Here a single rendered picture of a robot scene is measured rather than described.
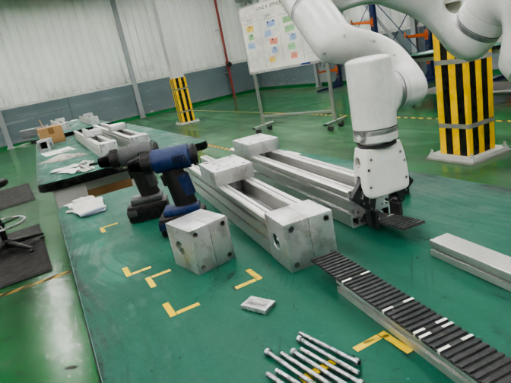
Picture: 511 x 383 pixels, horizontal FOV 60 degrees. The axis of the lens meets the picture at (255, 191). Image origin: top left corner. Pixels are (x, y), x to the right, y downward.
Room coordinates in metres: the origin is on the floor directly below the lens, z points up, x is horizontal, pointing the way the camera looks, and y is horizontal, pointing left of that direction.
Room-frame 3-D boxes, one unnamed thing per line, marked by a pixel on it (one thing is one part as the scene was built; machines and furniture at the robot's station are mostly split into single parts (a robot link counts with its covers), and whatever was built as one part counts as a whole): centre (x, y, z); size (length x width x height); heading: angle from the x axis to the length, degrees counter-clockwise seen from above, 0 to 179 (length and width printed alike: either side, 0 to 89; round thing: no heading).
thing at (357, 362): (0.50, -0.05, 0.78); 0.11 x 0.01 x 0.01; 36
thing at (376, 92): (0.84, -0.25, 1.06); 0.09 x 0.08 x 0.13; 107
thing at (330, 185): (1.27, -0.11, 0.82); 0.80 x 0.10 x 0.09; 18
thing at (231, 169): (1.21, 0.07, 0.87); 0.16 x 0.11 x 0.07; 18
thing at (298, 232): (0.79, -0.08, 0.83); 0.12 x 0.09 x 0.10; 108
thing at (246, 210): (1.21, 0.07, 0.82); 0.80 x 0.10 x 0.09; 18
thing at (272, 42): (6.80, -0.84, 0.97); 1.51 x 0.50 x 1.95; 44
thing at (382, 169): (0.84, -0.25, 0.92); 0.10 x 0.07 x 0.11; 108
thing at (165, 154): (1.08, 0.22, 0.89); 0.20 x 0.08 x 0.22; 91
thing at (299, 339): (0.48, -0.05, 0.78); 0.11 x 0.01 x 0.01; 34
